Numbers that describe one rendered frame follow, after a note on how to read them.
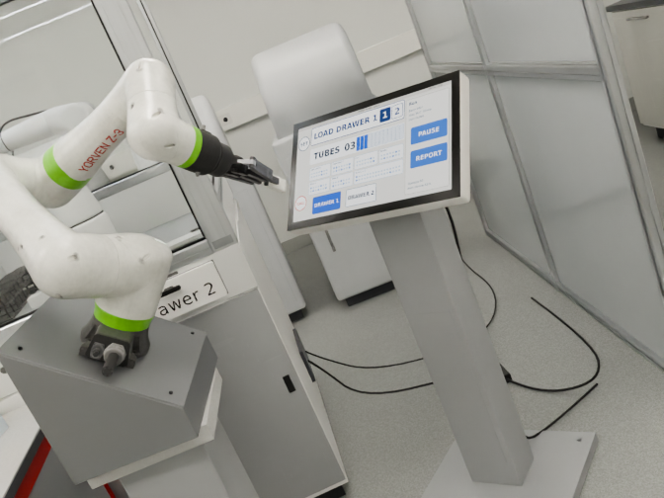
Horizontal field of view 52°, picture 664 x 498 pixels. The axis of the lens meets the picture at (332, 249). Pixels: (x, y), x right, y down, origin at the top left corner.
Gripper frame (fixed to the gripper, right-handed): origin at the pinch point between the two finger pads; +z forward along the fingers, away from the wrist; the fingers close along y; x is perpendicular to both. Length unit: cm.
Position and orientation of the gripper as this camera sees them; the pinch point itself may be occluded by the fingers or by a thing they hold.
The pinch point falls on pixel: (274, 182)
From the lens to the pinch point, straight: 165.3
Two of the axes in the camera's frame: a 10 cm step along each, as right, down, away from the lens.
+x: -0.7, 9.7, -2.2
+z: 6.4, 2.1, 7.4
